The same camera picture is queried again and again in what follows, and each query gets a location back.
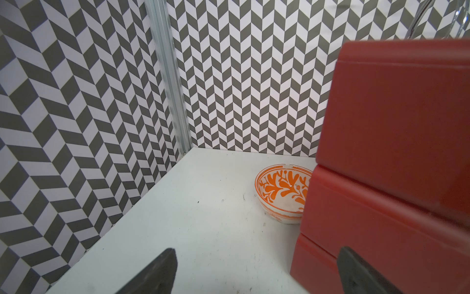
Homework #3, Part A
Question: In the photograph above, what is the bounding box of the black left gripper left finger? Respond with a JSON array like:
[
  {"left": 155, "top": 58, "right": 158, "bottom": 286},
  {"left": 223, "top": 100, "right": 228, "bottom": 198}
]
[{"left": 116, "top": 248, "right": 177, "bottom": 294}]

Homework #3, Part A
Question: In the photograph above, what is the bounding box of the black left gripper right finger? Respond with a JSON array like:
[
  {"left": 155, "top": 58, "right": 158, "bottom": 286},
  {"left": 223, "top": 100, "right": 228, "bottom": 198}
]
[{"left": 337, "top": 246, "right": 403, "bottom": 294}]

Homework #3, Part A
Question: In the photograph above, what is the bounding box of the red plastic drawer cabinet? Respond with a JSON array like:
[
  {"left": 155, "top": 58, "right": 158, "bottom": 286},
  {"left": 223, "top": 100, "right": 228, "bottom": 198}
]
[{"left": 290, "top": 39, "right": 470, "bottom": 294}]

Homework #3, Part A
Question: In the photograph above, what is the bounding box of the orange patterned ceramic bowl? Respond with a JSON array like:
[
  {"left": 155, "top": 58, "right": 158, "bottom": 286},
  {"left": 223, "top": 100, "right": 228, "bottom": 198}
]
[{"left": 255, "top": 164, "right": 312, "bottom": 224}]

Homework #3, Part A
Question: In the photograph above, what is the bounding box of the aluminium corner post left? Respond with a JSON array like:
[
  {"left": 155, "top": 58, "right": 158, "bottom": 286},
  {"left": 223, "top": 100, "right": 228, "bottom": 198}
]
[{"left": 145, "top": 0, "right": 192, "bottom": 156}]

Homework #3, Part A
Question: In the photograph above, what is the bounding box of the chrome wire stand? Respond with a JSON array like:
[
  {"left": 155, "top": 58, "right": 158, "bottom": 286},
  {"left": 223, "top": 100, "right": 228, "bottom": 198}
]
[{"left": 405, "top": 1, "right": 470, "bottom": 39}]

